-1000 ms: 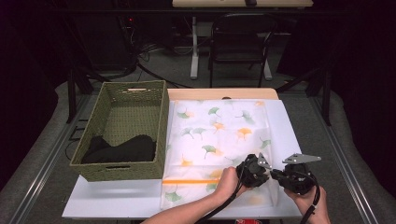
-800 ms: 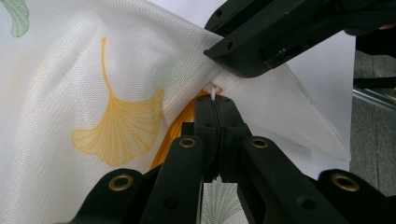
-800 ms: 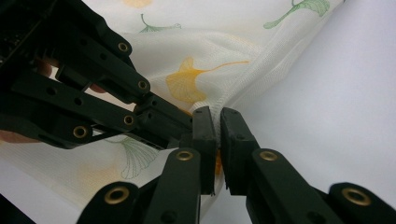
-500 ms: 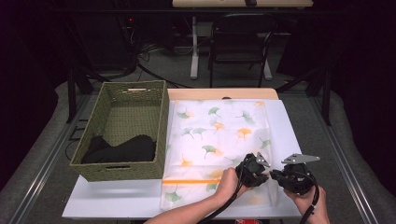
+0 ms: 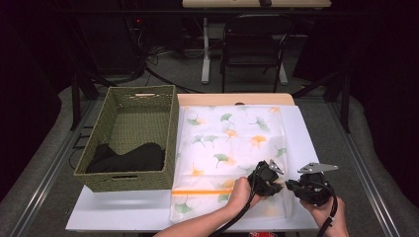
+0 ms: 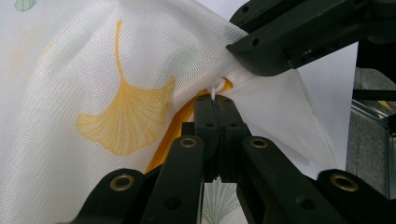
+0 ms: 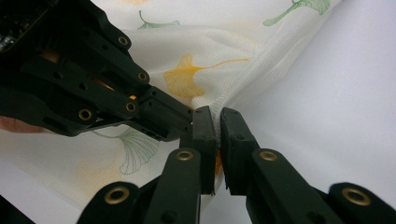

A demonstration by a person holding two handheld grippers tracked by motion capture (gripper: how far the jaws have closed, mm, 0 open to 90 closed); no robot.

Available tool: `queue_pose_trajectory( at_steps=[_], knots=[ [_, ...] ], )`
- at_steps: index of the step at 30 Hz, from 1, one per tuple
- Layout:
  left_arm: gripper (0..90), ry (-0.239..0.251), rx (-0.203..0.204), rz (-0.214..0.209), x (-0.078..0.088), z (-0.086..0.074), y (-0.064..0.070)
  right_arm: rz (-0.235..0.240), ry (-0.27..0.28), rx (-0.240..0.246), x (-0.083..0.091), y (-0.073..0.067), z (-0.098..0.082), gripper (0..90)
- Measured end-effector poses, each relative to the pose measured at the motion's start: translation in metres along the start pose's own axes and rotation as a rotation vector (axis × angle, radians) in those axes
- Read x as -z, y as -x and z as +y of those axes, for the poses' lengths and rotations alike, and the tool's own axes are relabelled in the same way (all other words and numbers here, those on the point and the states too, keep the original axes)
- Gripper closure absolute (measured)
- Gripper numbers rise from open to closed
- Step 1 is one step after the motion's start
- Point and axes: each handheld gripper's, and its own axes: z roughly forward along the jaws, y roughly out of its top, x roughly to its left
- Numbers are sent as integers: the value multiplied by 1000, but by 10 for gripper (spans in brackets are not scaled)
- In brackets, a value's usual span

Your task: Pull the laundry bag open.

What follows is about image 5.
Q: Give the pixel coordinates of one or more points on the black equipment with red light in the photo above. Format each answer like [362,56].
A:
[136,33]

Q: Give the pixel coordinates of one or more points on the black metal stand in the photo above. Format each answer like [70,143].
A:
[75,105]
[345,105]

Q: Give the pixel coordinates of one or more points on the person's left hand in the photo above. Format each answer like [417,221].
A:
[240,196]

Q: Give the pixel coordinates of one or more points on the dark item on desk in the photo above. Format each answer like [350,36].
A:
[265,2]

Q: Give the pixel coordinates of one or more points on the leaf print mesh bag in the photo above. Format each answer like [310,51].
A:
[230,144]

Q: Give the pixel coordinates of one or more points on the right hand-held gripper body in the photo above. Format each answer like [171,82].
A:
[316,187]

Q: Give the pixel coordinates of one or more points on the green woven basket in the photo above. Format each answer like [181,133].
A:
[131,121]

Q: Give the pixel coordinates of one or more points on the white board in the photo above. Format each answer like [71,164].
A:
[303,131]

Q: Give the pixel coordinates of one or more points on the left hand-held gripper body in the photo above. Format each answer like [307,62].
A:
[262,176]

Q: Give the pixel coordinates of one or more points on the black cloth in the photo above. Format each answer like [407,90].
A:
[138,161]

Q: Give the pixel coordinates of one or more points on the black folding chair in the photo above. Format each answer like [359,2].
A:
[250,42]

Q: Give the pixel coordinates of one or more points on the light wooden desk white legs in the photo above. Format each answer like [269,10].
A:
[206,49]

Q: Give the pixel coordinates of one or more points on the aluminium rail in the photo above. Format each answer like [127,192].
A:
[362,171]
[52,171]

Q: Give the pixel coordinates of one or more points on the red object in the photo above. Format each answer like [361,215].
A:
[262,234]

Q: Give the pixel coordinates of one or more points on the person's right hand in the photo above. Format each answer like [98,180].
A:
[329,215]

